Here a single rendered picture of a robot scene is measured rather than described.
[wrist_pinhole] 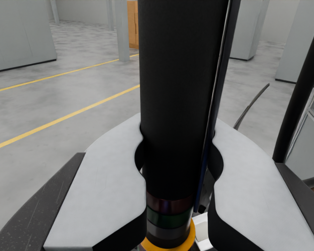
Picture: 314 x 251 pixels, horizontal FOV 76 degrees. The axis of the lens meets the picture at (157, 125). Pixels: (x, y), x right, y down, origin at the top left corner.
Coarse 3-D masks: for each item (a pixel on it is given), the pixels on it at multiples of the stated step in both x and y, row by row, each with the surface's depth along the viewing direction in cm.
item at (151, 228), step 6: (150, 222) 13; (186, 222) 13; (150, 228) 13; (156, 228) 12; (162, 228) 12; (174, 228) 12; (180, 228) 12; (186, 228) 13; (156, 234) 13; (162, 234) 12; (168, 234) 12; (174, 234) 13; (180, 234) 13
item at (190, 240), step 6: (192, 222) 15; (192, 228) 15; (192, 234) 14; (144, 240) 14; (186, 240) 14; (192, 240) 14; (144, 246) 14; (150, 246) 13; (180, 246) 13; (186, 246) 14
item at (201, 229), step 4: (200, 224) 18; (204, 224) 18; (196, 228) 17; (200, 228) 17; (204, 228) 17; (196, 232) 17; (200, 232) 17; (204, 232) 17; (196, 236) 17; (200, 236) 17; (204, 236) 17; (200, 240) 17
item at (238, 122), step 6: (264, 90) 36; (258, 96) 36; (252, 102) 36; (246, 108) 40; (240, 120) 36; (234, 126) 36; (210, 174) 39; (204, 180) 37; (210, 180) 41; (210, 186) 42; (210, 192) 43
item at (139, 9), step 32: (160, 0) 6; (192, 0) 6; (224, 0) 7; (160, 32) 7; (192, 32) 7; (160, 64) 7; (192, 64) 7; (160, 96) 8; (192, 96) 8; (160, 128) 9; (192, 128) 9; (160, 160) 10; (192, 160) 10; (160, 192) 11
